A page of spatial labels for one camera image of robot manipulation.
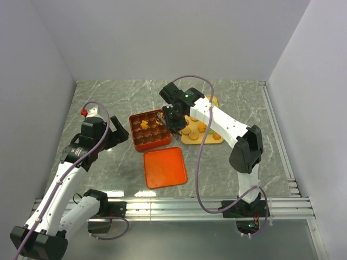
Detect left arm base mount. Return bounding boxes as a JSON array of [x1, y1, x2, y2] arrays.
[[82, 189, 130, 241]]

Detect metal tongs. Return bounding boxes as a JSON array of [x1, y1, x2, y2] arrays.
[[156, 112, 166, 126]]

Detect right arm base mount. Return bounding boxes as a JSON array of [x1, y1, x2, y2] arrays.
[[222, 200, 270, 218]]

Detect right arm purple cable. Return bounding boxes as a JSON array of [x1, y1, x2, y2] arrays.
[[170, 75, 272, 237]]

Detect round beige biscuit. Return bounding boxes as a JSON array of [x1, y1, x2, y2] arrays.
[[181, 127, 191, 135], [189, 131, 199, 140]]

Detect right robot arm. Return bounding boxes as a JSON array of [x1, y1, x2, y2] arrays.
[[159, 82, 264, 216]]

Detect orange tin lid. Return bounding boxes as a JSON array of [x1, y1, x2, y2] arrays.
[[143, 147, 188, 189]]

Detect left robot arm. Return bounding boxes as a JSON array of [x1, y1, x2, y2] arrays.
[[10, 103, 129, 259]]

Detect yellow cookie tray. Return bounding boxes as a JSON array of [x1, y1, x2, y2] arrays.
[[179, 95, 224, 145]]

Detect orange swirl cookie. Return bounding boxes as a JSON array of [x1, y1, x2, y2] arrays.
[[213, 132, 222, 140]]

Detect orange cookie tin box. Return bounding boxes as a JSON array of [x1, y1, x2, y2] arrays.
[[129, 109, 172, 152]]

